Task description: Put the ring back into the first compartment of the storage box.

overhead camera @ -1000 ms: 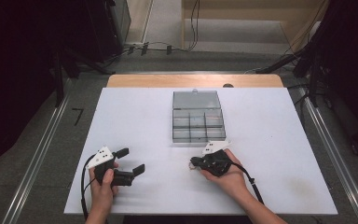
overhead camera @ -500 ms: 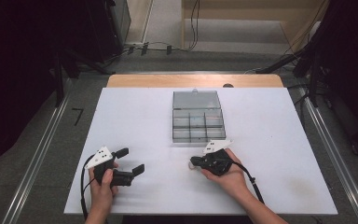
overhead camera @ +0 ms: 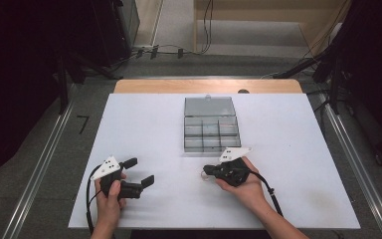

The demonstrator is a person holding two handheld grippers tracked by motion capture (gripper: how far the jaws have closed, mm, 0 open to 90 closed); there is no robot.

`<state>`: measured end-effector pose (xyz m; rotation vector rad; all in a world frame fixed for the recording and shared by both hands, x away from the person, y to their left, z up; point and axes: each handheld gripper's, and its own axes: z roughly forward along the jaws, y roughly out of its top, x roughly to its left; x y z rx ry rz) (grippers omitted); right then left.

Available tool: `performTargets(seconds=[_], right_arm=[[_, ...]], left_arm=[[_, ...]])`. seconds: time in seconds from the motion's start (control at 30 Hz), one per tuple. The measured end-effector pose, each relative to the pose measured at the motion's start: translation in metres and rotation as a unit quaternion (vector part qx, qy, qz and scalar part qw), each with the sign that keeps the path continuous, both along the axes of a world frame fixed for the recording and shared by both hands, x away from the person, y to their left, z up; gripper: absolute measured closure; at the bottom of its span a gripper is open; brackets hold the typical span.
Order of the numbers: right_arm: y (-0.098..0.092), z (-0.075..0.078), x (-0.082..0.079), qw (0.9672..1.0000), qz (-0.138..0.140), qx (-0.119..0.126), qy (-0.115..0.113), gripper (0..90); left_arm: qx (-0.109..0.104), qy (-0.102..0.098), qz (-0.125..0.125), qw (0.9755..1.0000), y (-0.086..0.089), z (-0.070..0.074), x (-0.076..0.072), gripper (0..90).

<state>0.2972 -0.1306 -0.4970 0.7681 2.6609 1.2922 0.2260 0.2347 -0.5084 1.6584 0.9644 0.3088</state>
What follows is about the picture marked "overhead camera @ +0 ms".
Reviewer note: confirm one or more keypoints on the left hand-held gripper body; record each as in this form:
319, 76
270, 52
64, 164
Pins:
107, 167

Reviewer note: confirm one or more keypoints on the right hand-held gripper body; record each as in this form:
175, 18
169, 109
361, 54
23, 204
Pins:
233, 174

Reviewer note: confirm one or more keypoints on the clear grey plastic compartment box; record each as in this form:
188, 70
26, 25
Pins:
209, 106

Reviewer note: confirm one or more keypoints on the person's right hand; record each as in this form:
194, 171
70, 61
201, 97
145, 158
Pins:
252, 194

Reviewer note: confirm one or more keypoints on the person's left hand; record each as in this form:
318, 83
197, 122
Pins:
107, 209

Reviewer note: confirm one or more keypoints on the dark round table grommet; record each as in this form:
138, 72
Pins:
243, 91

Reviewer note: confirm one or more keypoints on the wooden table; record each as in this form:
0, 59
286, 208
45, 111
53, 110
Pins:
179, 86

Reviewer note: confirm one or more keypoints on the black metal stand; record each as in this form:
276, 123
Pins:
63, 89
298, 68

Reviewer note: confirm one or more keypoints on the black cabinet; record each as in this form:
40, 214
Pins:
112, 30

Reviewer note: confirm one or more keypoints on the dark curtain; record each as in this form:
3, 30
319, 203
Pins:
378, 66
13, 66

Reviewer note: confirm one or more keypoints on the metal floor rail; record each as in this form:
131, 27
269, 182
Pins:
354, 159
39, 169

